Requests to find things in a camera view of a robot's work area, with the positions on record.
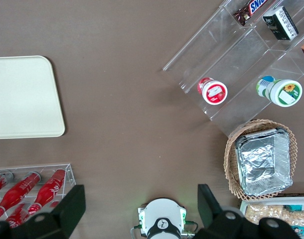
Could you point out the clear acrylic bottle box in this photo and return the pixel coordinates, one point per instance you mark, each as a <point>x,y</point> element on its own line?
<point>67,174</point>

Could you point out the black small carton box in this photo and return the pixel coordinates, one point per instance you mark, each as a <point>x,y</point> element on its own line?
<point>280,23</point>

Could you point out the green lid yogurt cup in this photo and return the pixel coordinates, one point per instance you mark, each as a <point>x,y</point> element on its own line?
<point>281,91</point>

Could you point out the clear bag of peanuts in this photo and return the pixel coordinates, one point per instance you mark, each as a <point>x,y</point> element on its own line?
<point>271,211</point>

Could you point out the woven wicker basket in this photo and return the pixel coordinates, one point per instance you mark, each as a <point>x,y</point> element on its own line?
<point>231,159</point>

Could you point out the white snack bin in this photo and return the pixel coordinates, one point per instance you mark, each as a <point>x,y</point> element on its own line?
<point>244,204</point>

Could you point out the clear acrylic stepped shelf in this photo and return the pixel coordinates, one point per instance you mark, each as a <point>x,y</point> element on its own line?
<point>244,59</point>

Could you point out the cream plastic tray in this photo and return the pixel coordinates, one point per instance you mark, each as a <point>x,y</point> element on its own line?
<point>25,97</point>

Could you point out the Snickers chocolate bar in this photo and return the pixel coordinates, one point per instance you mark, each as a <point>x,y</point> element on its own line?
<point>251,9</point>

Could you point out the teal snack packet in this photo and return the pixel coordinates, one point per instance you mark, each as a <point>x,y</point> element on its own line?
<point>294,207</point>

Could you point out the aluminium foil container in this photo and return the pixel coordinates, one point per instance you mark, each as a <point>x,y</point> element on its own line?
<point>262,161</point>

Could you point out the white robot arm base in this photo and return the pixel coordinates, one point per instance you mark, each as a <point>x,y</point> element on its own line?
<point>162,211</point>

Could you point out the red lid yogurt cup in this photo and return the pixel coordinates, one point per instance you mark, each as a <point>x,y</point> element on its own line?
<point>213,92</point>

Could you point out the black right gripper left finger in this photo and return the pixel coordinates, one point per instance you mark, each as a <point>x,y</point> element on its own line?
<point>67,211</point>

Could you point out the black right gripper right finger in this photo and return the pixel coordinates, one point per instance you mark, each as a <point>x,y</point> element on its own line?
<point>211,216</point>

